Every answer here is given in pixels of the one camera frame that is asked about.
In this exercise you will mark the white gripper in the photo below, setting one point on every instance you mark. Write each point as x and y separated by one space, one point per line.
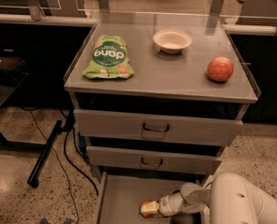
170 205

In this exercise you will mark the orange fruit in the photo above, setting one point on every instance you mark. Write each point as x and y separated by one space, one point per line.
143 211

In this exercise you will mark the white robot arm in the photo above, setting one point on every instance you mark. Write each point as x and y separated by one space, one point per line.
231 199

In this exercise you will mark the bottom grey drawer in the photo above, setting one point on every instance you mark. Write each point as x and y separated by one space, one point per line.
122 192

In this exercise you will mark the grey drawer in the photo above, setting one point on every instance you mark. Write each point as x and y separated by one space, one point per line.
154 161
122 192
145 127

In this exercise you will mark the middle grey drawer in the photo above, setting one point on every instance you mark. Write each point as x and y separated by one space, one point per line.
154 161

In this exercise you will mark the top grey drawer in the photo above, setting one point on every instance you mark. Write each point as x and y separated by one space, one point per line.
145 127

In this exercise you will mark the grey drawer cabinet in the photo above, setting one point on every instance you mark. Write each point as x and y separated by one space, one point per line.
163 84

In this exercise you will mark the black stand leg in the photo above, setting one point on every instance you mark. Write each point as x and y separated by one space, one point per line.
33 177

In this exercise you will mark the green dang snack bag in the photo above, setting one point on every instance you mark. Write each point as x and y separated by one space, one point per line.
109 59

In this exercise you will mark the red apple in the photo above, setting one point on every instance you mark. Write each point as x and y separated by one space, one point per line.
220 69

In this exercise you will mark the white paper bowl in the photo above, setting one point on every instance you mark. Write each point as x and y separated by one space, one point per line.
172 41

